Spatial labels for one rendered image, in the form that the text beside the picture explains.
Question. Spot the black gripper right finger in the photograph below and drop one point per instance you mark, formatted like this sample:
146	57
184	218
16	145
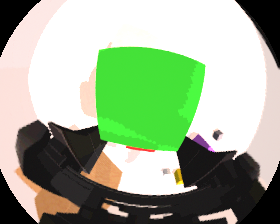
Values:
197	161

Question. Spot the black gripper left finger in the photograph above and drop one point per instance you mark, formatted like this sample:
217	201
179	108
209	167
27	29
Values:
85	144

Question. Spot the green block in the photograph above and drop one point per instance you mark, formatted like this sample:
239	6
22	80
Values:
146	97

